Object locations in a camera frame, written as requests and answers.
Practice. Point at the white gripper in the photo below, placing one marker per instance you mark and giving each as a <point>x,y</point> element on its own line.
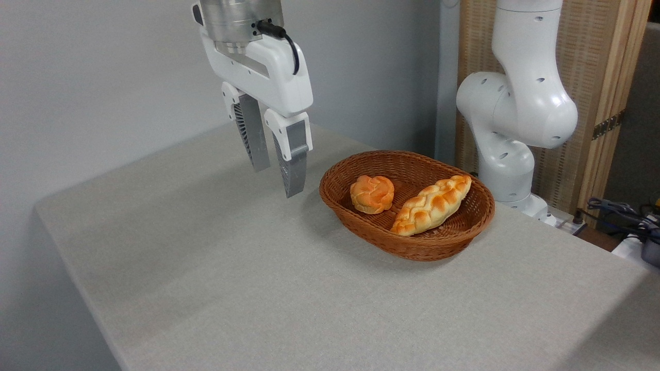
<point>273,77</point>

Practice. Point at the long braided bread loaf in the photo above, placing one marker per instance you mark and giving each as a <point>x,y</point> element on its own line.
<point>430,206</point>

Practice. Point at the round knotted bread roll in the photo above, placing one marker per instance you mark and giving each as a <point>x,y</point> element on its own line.
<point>371,194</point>

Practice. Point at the brown wicker basket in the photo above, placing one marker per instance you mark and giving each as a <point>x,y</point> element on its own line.
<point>443,245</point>

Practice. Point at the white power strip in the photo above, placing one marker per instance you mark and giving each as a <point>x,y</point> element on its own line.
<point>567,224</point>

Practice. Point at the brass screen hinge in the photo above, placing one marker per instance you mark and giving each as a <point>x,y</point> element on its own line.
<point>607,125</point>

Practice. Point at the wooden folding screen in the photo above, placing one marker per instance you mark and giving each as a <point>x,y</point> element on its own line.
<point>598,62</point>

